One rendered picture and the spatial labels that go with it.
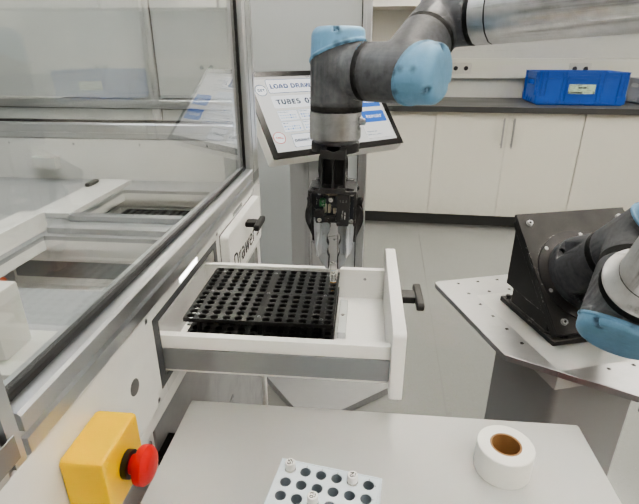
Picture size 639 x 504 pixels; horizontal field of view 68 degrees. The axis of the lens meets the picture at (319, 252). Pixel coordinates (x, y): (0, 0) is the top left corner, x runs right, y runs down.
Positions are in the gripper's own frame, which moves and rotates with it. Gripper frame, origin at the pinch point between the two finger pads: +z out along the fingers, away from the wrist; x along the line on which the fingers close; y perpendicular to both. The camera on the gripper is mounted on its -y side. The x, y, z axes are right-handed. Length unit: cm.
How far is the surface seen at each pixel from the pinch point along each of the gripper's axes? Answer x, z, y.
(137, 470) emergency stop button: -16.2, 5.5, 40.6
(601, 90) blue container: 166, -9, -290
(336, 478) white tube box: 2.8, 14.9, 31.2
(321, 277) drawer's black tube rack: -2.1, 4.1, -1.2
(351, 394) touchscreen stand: 4, 90, -75
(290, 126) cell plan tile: -19, -11, -77
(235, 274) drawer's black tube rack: -17.2, 4.0, -0.5
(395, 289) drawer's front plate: 10.0, 0.9, 8.1
